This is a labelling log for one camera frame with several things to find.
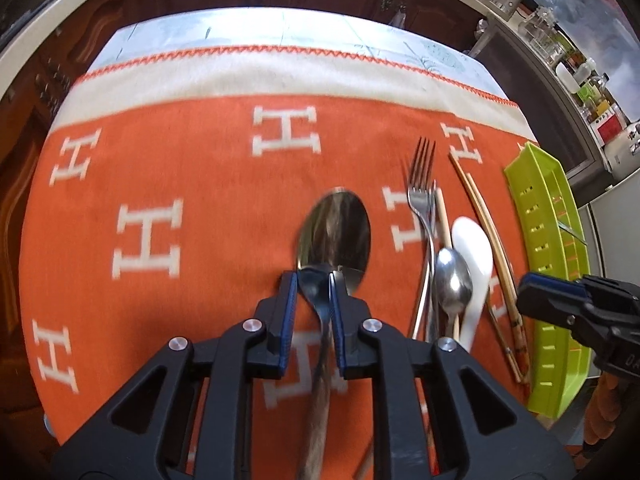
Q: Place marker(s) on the white bowl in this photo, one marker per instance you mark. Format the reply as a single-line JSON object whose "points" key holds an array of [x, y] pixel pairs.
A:
{"points": [[567, 72]]}

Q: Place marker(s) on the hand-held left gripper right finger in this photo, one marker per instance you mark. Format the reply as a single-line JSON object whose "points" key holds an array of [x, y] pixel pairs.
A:
{"points": [[336, 320]]}

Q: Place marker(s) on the red label jar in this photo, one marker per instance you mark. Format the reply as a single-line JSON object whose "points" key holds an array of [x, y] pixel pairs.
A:
{"points": [[607, 127]]}

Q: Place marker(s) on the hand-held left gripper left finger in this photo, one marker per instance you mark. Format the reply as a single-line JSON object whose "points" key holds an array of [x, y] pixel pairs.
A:
{"points": [[289, 320]]}

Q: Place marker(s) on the pale blue tablecloth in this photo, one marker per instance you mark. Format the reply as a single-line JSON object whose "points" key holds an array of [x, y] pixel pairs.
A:
{"points": [[300, 30]]}

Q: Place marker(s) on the steel fork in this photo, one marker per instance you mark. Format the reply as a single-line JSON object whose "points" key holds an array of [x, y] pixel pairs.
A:
{"points": [[421, 200]]}

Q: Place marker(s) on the group of wooden chopsticks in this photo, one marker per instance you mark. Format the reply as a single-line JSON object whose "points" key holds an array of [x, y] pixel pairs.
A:
{"points": [[501, 262]]}

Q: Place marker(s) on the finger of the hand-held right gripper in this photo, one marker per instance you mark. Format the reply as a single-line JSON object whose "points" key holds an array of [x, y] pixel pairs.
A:
{"points": [[550, 280], [550, 305]]}

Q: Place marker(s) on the orange patterned blanket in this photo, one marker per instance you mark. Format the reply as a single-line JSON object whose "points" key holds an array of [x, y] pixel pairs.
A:
{"points": [[175, 170]]}

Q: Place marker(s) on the white ceramic spoon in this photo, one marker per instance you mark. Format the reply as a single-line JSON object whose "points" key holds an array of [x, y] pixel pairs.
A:
{"points": [[475, 255]]}

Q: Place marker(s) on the person's right hand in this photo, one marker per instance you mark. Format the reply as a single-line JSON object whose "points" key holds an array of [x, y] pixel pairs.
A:
{"points": [[607, 410]]}

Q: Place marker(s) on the large steel spoon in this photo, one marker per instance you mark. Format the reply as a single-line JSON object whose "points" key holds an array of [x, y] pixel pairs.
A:
{"points": [[335, 230]]}

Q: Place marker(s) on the green label bottle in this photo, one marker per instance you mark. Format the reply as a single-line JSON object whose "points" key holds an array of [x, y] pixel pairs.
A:
{"points": [[585, 92]]}

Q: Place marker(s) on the glass jar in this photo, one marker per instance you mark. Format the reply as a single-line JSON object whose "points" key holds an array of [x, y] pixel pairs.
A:
{"points": [[537, 27]]}

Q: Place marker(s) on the green plastic utensil tray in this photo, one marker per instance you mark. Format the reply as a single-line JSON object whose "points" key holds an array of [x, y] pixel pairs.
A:
{"points": [[542, 220]]}

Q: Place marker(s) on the stainless steel appliance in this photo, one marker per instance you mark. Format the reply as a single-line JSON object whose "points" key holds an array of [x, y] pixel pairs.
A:
{"points": [[540, 80]]}

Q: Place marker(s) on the small steel spoon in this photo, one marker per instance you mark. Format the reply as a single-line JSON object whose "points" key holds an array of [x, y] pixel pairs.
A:
{"points": [[452, 275]]}

